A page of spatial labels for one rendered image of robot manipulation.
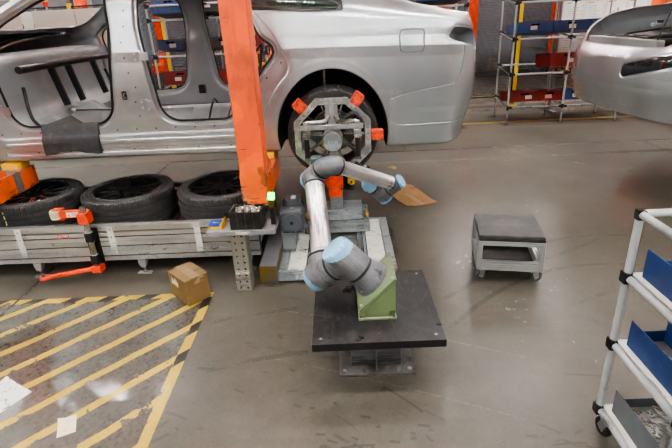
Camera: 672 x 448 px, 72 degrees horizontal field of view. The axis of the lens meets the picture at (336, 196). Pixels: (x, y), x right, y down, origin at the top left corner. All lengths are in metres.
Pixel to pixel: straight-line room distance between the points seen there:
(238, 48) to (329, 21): 0.75
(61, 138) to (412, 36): 2.63
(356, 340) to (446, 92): 1.94
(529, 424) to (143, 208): 2.72
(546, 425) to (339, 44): 2.47
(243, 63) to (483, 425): 2.21
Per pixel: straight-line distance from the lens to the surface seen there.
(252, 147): 2.90
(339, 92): 3.30
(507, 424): 2.30
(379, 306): 2.22
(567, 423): 2.38
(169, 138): 3.60
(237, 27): 2.81
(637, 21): 5.88
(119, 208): 3.56
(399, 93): 3.34
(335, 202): 3.60
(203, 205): 3.33
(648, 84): 4.32
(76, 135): 3.89
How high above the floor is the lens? 1.65
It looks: 21 degrees down
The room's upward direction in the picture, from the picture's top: 3 degrees counter-clockwise
